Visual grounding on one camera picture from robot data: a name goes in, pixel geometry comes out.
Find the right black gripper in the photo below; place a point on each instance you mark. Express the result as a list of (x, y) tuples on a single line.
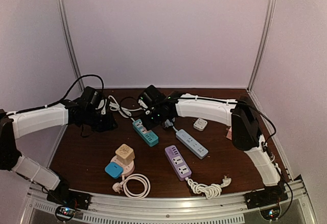
[(148, 125)]

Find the beige cube adapter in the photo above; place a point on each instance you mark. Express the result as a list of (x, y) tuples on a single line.
[(125, 154)]

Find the left aluminium frame post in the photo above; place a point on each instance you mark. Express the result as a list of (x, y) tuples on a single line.
[(68, 38)]

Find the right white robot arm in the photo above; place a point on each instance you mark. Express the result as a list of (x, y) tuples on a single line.
[(246, 133)]

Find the aluminium front rail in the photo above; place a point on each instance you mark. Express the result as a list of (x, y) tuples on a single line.
[(228, 208)]

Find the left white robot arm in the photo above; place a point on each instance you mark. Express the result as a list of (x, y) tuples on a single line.
[(15, 125)]

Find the right aluminium frame post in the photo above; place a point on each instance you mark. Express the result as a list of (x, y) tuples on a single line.
[(262, 44)]

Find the aluminium frame post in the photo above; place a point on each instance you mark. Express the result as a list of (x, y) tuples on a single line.
[(68, 38), (262, 44)]

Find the round pink white power strip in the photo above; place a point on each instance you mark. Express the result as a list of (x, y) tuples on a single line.
[(127, 169)]

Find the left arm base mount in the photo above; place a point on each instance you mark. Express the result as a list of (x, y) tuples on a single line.
[(70, 204)]

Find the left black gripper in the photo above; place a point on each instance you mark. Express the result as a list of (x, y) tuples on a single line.
[(108, 125)]

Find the teal power strip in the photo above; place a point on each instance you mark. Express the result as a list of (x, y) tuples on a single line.
[(148, 136)]

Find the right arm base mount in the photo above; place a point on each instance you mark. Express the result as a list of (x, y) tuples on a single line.
[(268, 202)]

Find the purple power strip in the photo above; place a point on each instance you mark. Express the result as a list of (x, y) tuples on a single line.
[(178, 163)]

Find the blue square adapter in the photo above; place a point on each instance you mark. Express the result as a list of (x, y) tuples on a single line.
[(114, 170)]

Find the light blue power strip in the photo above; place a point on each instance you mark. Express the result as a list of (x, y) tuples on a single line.
[(191, 143)]

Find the pink cube socket adapter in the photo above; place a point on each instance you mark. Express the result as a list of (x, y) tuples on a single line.
[(229, 133)]

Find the white plug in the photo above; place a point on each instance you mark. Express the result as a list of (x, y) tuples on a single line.
[(200, 124)]

